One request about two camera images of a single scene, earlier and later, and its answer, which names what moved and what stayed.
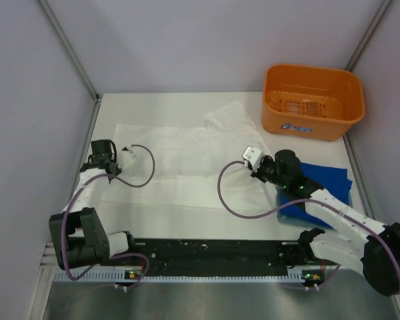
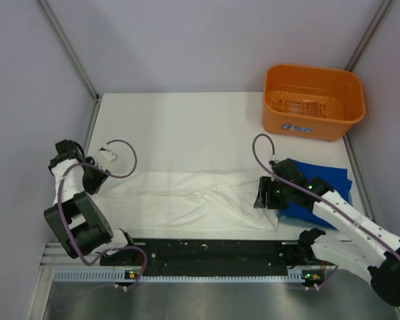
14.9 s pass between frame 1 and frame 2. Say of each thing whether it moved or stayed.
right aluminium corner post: stayed
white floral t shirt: moved
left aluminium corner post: stayed
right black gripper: moved
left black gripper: moved
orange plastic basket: stayed
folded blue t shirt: stayed
